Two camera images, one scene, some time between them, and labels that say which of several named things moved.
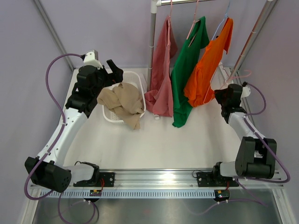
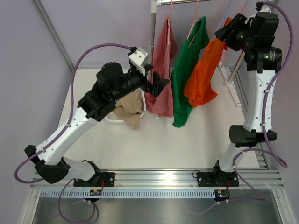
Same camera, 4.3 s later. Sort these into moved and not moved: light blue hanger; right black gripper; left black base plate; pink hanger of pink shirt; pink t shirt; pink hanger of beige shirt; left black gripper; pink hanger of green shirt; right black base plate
Moved: left black gripper; right black gripper; pink hanger of beige shirt
Not moved: pink t shirt; pink hanger of green shirt; right black base plate; left black base plate; light blue hanger; pink hanger of pink shirt
